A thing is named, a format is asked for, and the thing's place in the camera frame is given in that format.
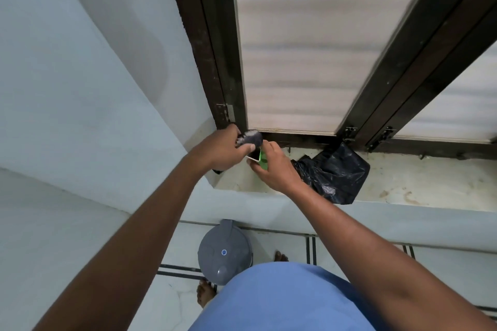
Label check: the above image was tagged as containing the person's left foot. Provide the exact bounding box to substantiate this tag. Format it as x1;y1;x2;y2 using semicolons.
196;280;217;308

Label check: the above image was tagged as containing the black window stay latch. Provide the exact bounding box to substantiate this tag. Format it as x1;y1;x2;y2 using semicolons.
366;126;397;152

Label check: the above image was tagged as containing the white stone window sill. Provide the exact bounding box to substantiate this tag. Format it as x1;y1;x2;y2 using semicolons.
213;146;497;214

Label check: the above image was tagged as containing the metal window hinge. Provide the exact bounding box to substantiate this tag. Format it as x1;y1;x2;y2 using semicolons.
216;103;236;127

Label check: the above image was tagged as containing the small green and white box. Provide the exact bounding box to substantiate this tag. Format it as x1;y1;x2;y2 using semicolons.
245;149;269;171

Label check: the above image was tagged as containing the blue shirt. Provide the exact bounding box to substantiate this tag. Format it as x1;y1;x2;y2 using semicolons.
189;262;389;331

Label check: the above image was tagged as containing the person's left hand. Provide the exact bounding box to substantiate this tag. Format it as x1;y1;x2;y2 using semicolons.
189;124;257;173

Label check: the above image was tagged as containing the black plastic bag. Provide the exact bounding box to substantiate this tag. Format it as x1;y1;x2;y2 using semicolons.
290;141;371;205

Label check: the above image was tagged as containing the dark brown window frame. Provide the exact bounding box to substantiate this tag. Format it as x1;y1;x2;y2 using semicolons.
162;0;497;161

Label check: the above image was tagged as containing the narrow frosted glass pane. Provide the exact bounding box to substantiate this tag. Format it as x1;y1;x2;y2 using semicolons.
394;41;497;145

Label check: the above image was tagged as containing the wide frosted glass pane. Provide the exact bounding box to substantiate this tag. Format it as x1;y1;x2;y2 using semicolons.
230;0;443;137

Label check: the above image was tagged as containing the person's left forearm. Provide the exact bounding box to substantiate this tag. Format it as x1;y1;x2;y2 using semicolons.
33;150;212;331

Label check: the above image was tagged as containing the person's right hand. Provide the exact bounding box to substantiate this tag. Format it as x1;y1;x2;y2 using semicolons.
246;141;308;194

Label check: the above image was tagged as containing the person's right forearm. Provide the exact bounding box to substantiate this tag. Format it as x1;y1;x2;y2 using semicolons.
287;183;497;331

